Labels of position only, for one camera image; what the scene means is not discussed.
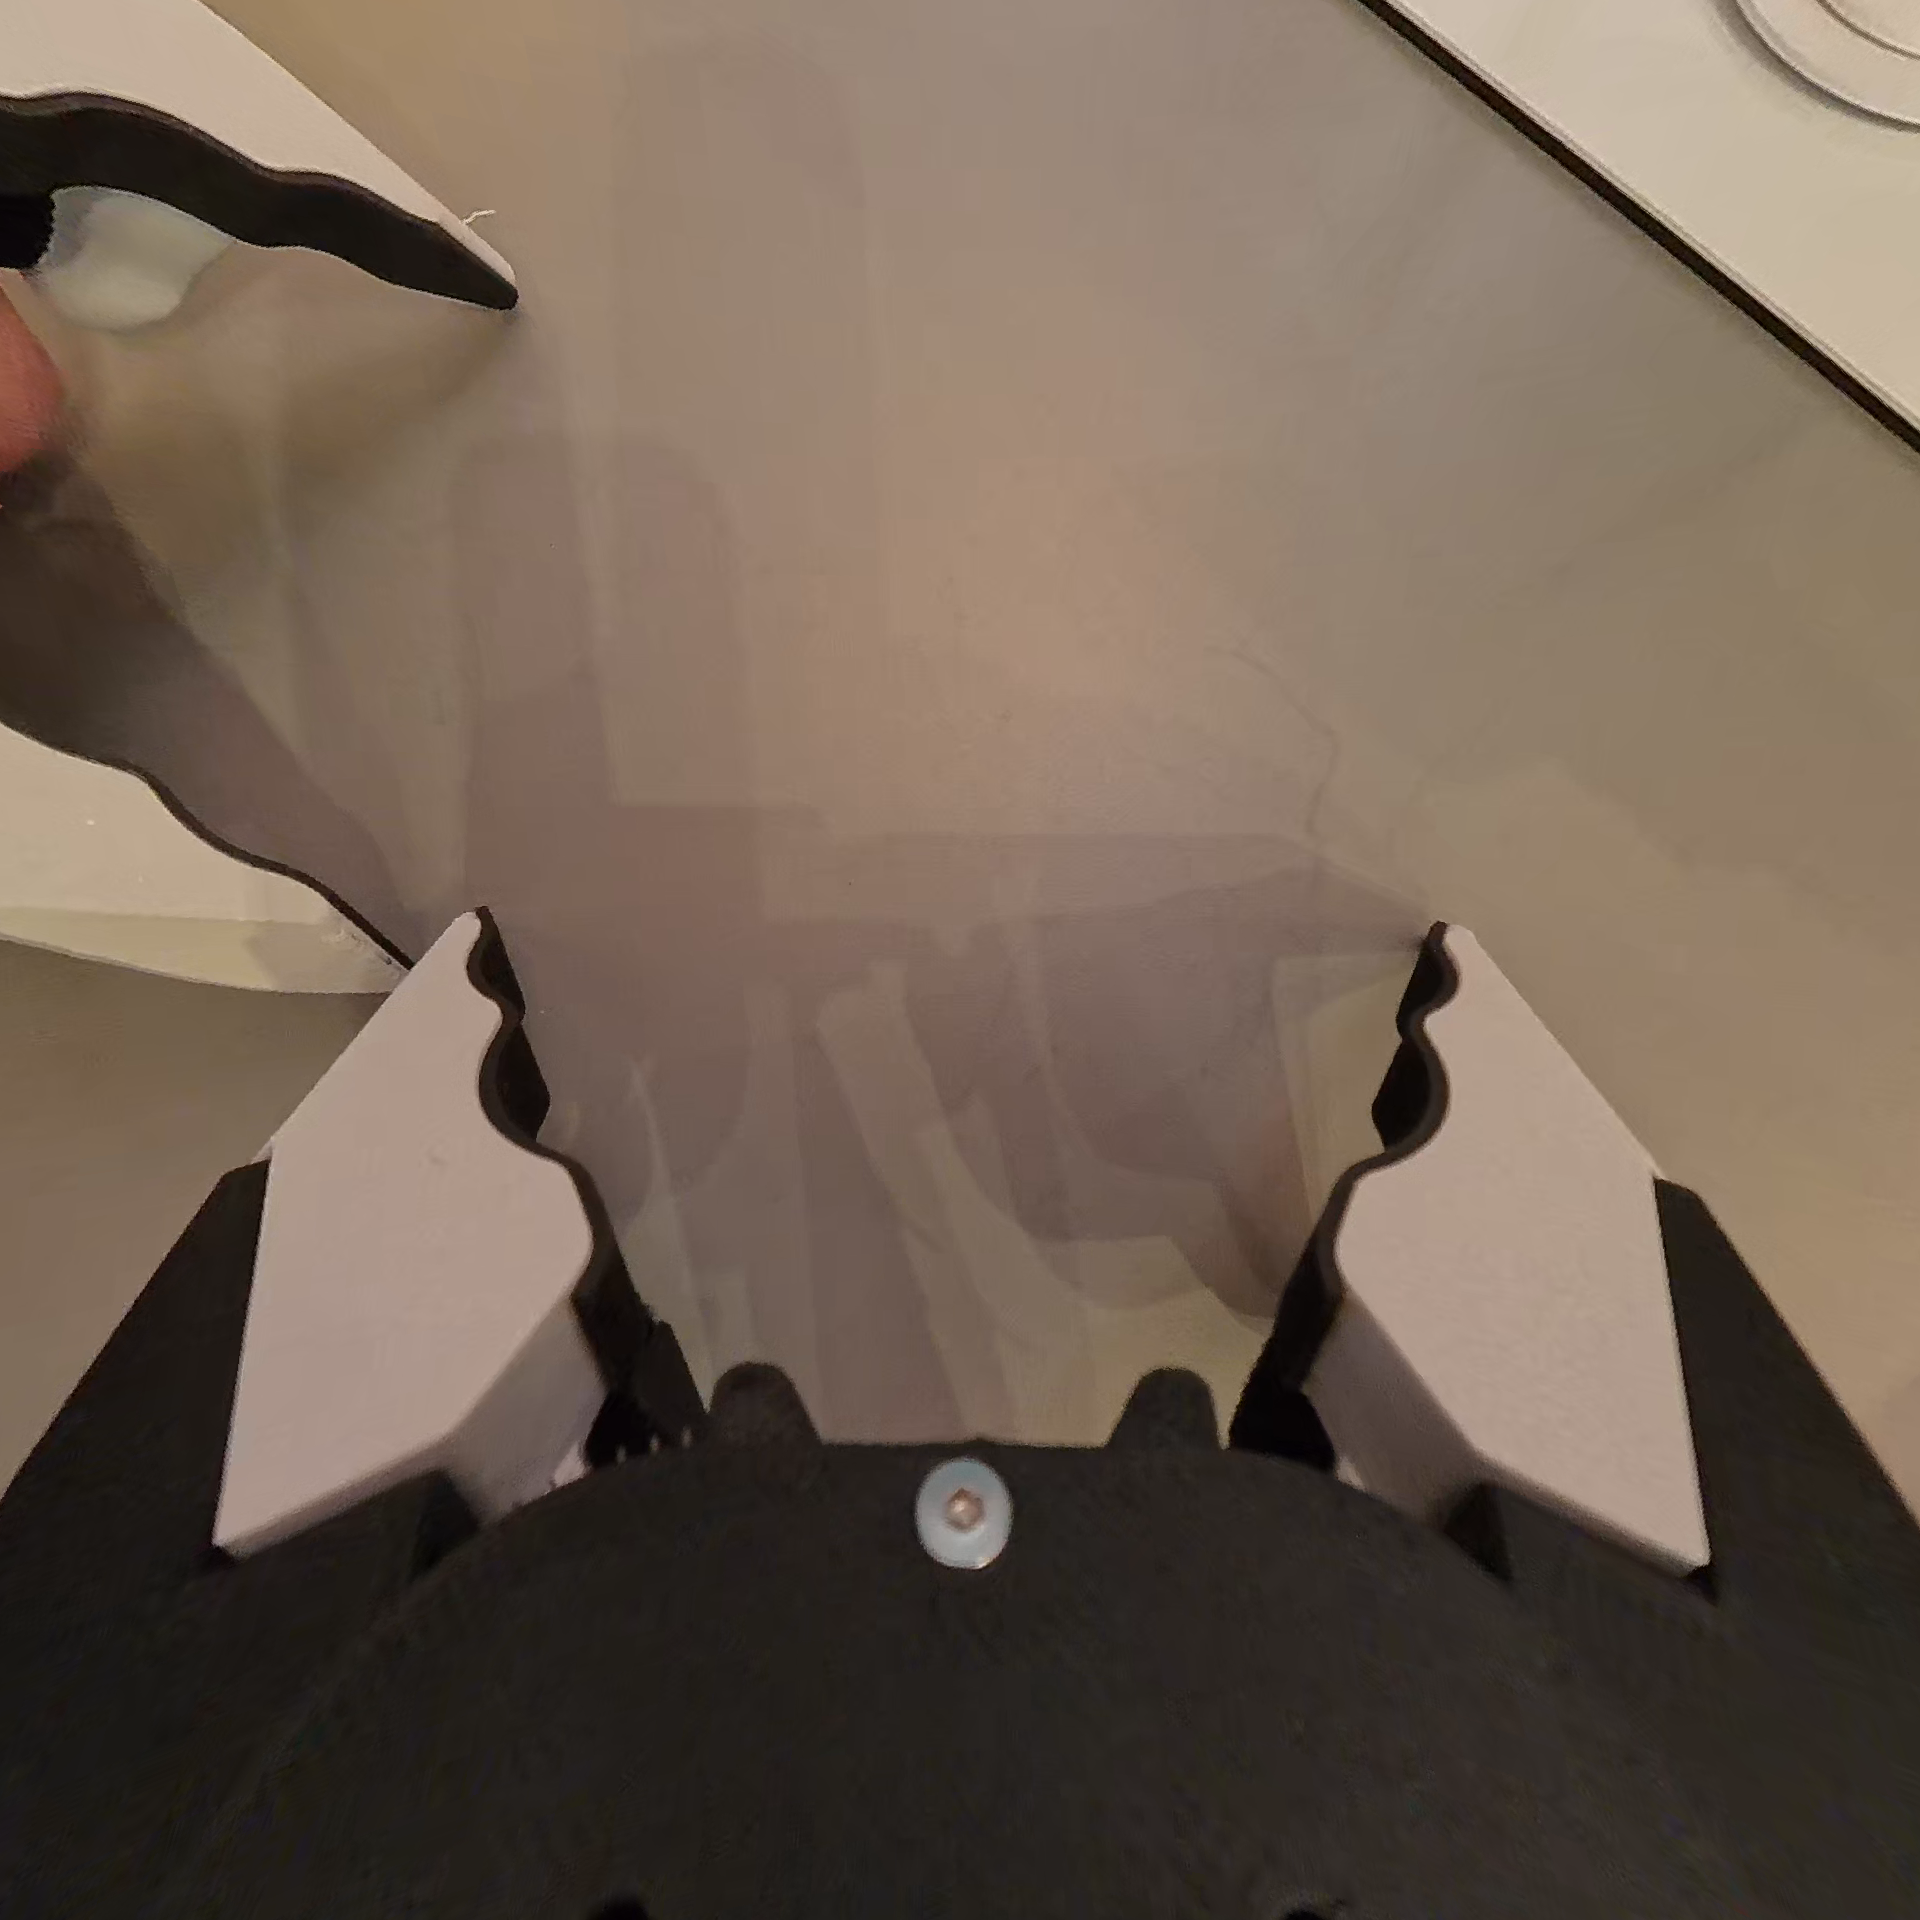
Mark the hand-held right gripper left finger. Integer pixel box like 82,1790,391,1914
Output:
208,905,620,1558

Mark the white round disc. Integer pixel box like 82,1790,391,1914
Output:
1735,0,1920,130

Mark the person's left hand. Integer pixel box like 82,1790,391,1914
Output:
0,275,70,476

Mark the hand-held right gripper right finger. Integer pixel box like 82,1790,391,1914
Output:
1228,917,1714,1576

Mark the white flat board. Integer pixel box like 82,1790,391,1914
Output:
1363,0,1920,441

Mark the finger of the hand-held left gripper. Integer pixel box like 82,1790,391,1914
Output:
0,723,418,994
0,0,523,323

